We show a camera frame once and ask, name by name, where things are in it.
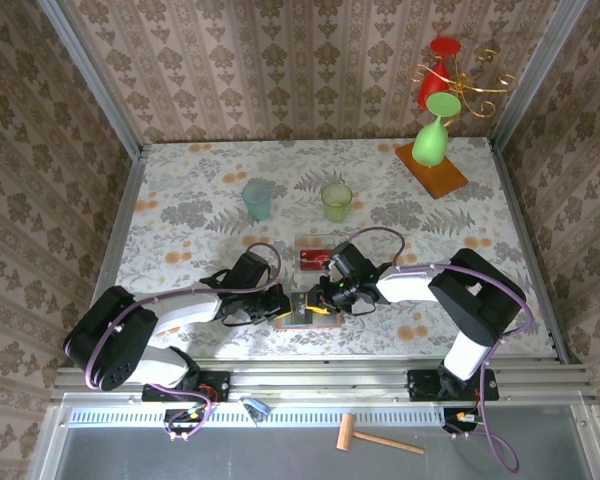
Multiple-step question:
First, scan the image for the green glass tumbler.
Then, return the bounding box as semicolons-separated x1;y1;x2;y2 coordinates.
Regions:
321;181;354;224

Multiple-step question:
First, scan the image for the clear plastic card tray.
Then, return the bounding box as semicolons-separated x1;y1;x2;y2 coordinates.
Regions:
294;231;335;273

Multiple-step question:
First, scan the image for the floral print tablecloth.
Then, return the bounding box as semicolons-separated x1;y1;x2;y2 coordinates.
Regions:
104;138;556;359

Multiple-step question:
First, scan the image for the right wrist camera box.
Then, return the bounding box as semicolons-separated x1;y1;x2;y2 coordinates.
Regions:
326;240;370;282

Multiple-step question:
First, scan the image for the teal glass tumbler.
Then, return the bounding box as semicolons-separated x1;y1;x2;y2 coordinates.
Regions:
241;178;274;223

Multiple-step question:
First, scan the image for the red wine glass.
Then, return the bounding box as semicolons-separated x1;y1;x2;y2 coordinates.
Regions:
417;37;464;111

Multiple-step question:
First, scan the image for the small blue tape piece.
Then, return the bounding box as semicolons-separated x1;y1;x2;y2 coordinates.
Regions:
242;397;273;418

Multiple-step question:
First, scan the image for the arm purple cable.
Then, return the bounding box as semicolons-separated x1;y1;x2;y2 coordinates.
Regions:
347;226;535;474
82;242;283;442

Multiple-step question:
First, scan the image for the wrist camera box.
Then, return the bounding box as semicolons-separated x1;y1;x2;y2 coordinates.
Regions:
199;251;275;296
326;240;370;282

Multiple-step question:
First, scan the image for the black VIP card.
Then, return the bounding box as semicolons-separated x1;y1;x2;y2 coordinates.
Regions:
289;293;317;325

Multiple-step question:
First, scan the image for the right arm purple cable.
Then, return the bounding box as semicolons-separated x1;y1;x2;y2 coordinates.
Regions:
347;226;535;474

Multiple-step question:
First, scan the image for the aluminium profile frame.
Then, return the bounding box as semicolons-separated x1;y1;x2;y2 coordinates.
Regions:
27;0;600;480

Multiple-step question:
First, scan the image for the slotted white cable duct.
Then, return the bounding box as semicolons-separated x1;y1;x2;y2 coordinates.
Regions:
68;406;451;429

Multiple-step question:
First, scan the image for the black connector box with wires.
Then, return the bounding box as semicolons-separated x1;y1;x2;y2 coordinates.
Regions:
441;406;487;437
162;406;214;442

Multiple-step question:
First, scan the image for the wooden mallet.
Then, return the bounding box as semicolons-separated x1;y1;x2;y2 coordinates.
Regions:
335;412;426;456

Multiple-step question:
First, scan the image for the green wine glass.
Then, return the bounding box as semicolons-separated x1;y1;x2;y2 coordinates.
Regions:
411;92;463;168

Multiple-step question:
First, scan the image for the wooden base gold glass rack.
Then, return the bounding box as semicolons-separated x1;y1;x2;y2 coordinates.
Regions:
394;47;520;201

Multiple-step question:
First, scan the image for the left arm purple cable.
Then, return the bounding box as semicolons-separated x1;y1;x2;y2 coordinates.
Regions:
82;242;283;442

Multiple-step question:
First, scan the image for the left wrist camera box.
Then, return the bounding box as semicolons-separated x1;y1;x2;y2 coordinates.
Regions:
199;251;275;296

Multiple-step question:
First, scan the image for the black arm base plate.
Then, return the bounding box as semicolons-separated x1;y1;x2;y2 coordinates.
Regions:
406;368;500;403
140;370;232;404

